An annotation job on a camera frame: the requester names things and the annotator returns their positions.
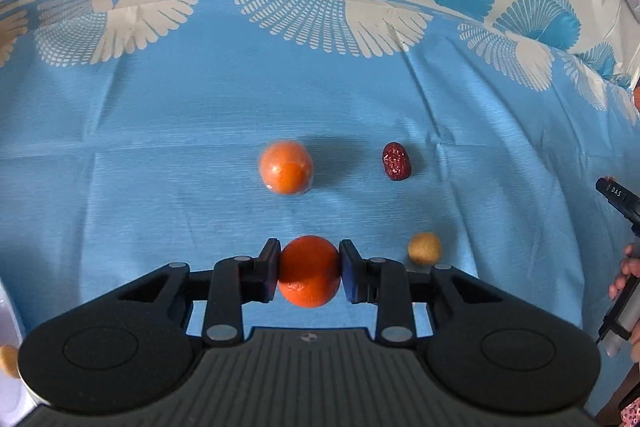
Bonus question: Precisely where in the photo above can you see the plastic orange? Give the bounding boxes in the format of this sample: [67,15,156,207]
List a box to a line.
[258,140,314,195]

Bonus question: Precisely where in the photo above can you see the person right hand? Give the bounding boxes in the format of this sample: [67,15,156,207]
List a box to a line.
[608,244,640,363]

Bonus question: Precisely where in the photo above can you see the bare small orange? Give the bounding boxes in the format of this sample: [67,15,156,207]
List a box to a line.
[278,235,341,309]

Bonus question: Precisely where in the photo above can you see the blue patterned tablecloth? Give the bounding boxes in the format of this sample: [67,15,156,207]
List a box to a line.
[0,0,640,417]

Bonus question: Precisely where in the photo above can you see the lavender round plate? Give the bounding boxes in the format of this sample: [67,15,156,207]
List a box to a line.
[0,285,35,426]

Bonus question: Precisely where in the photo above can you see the beige round ball on plate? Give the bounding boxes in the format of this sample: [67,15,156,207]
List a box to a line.
[0,345,20,379]

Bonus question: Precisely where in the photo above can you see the dried red date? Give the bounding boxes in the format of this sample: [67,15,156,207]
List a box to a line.
[382,142,412,181]

